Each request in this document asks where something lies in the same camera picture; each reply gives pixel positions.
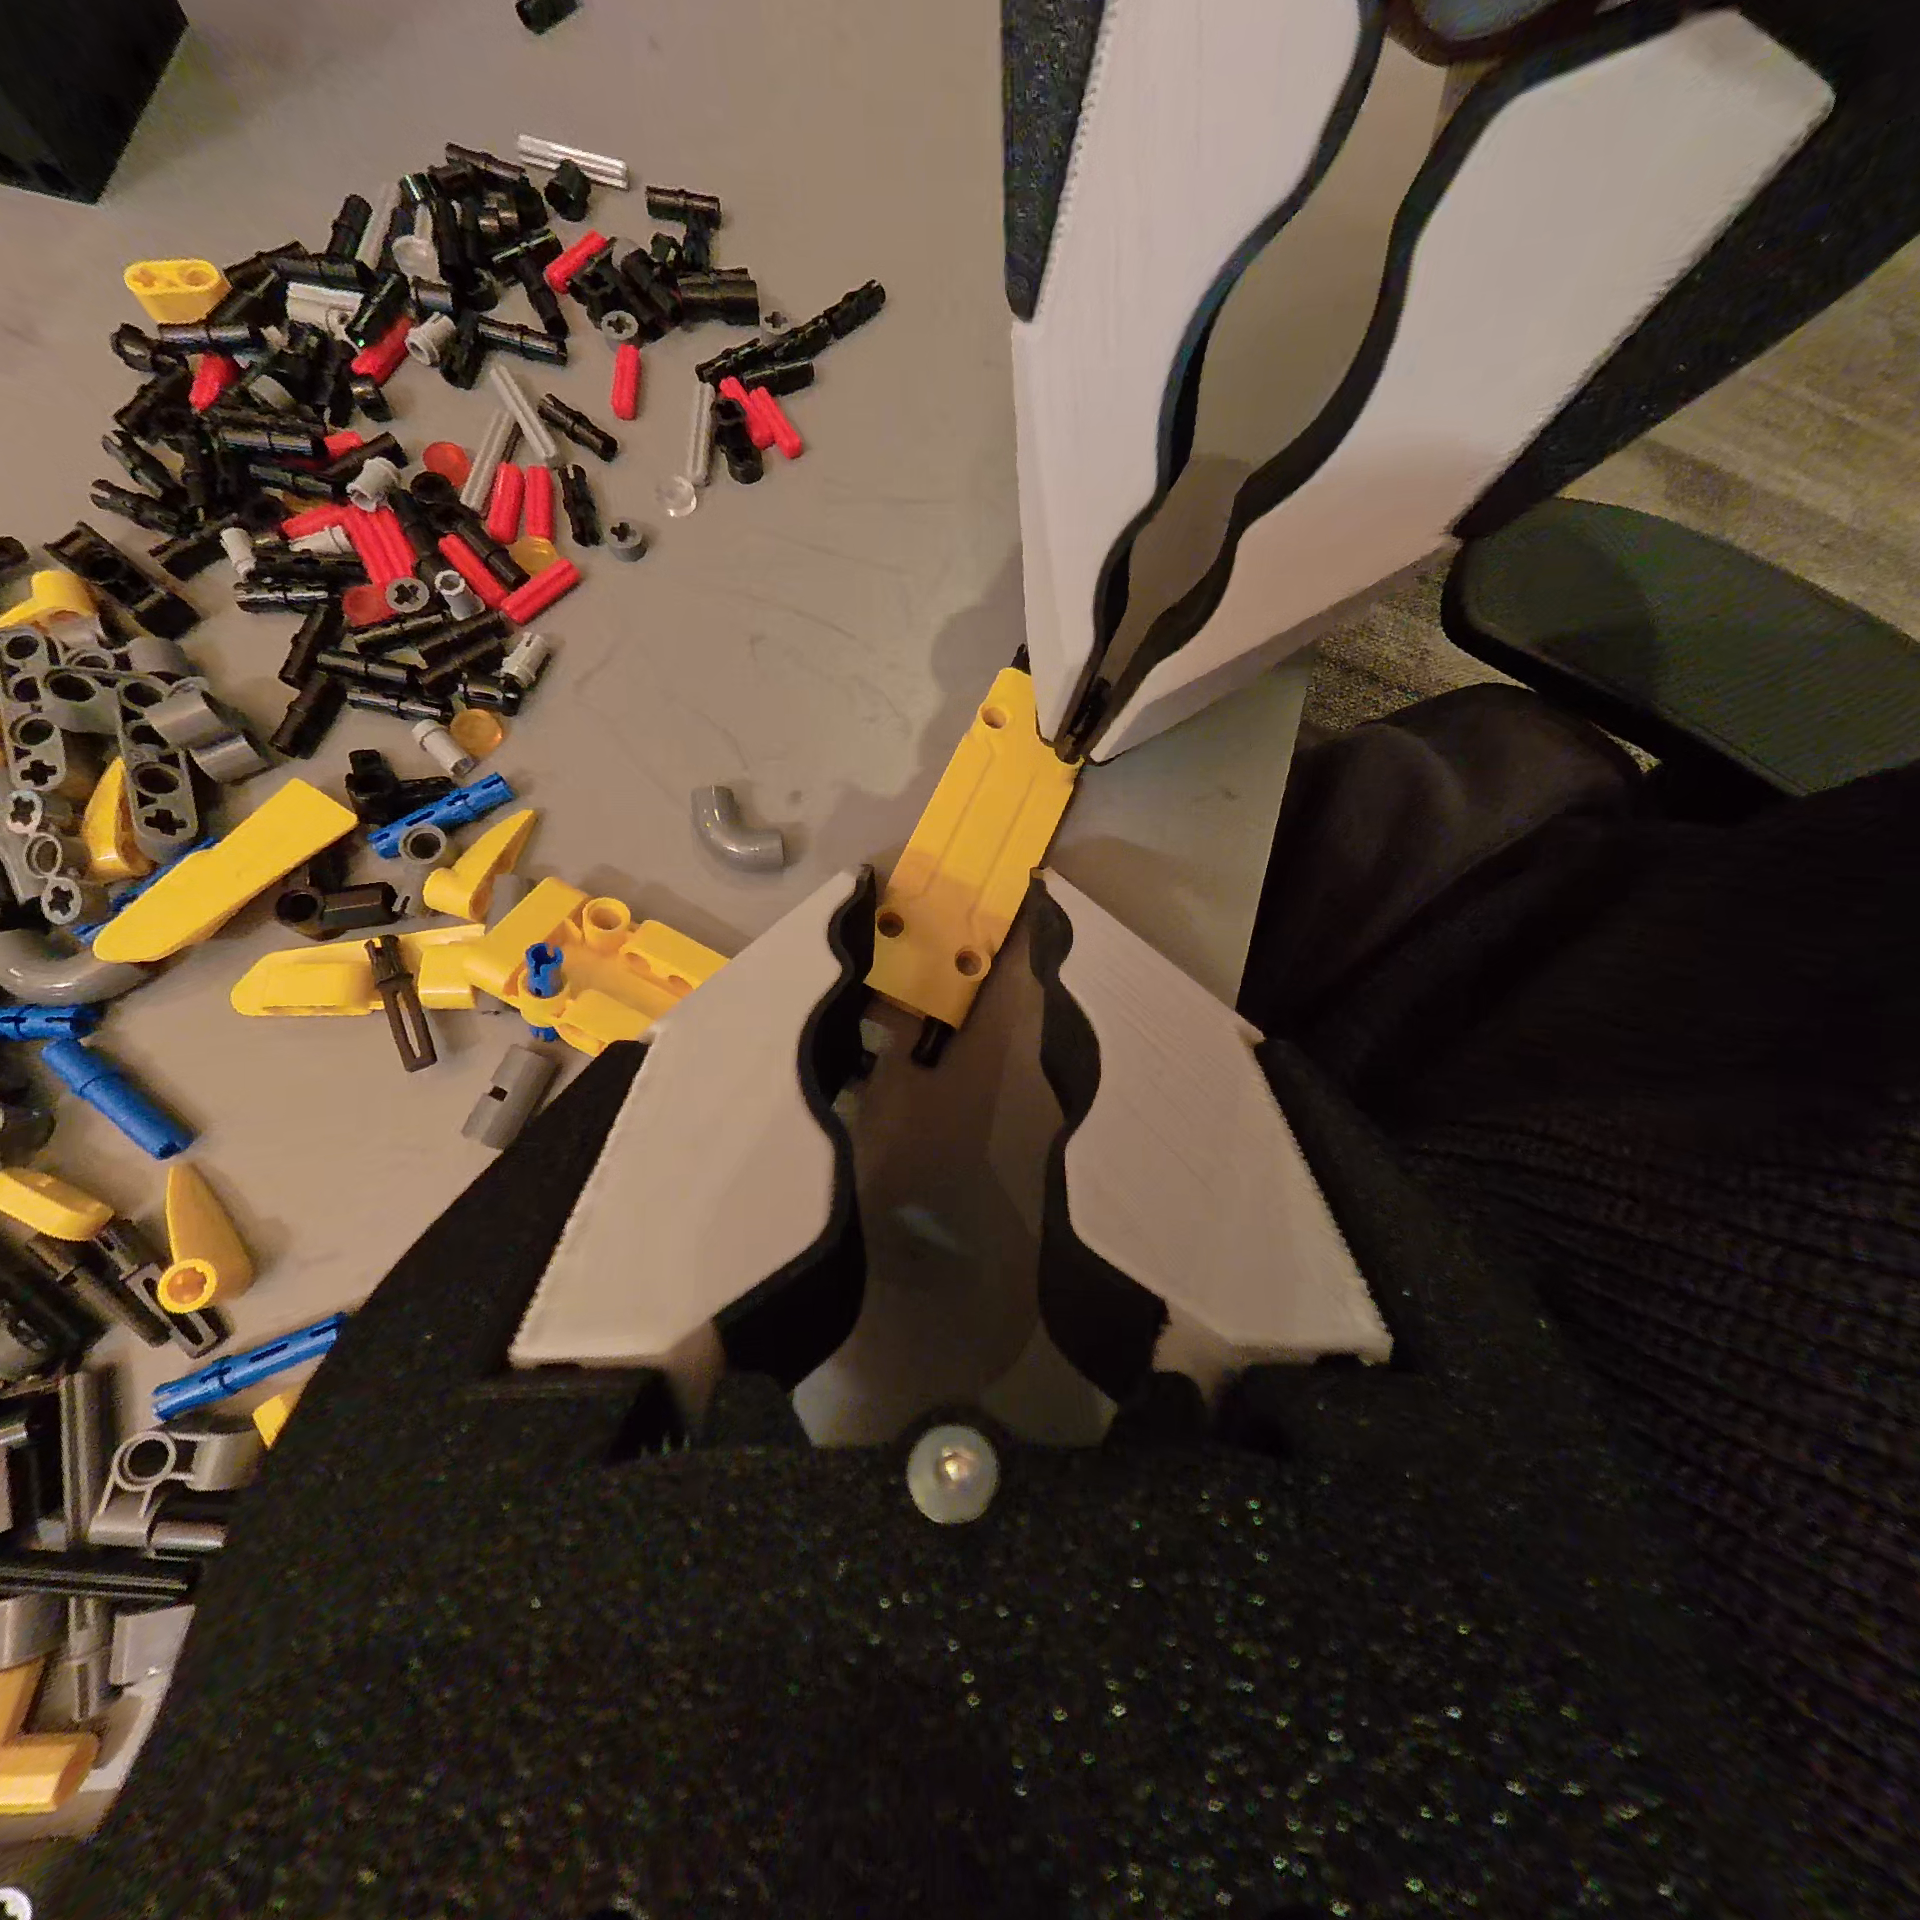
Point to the grey elbow piece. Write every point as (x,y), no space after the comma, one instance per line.
(735,833)

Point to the yellow panel brick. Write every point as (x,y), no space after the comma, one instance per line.
(976,841)

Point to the yellow wing piece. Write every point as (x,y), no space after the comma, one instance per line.
(299,983)

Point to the pile of mixed toy bricks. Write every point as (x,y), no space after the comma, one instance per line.
(209,870)

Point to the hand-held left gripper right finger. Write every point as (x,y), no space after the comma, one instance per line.
(1215,1185)

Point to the small black bush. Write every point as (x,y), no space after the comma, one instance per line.
(547,13)

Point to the yellow fin piece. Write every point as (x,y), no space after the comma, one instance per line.
(480,866)

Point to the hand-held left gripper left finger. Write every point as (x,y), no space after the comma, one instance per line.
(688,1199)

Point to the black brick tower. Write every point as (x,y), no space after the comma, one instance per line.
(73,74)

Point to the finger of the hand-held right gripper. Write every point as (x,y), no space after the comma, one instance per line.
(1498,331)
(1140,301)

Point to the person's dark trousers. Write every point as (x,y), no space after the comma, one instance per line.
(1440,855)

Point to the short grey tube connector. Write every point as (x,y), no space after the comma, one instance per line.
(511,1095)

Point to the yellow brick assembly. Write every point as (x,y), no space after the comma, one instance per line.
(631,960)

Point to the black office chair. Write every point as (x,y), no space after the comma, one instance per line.
(1695,646)

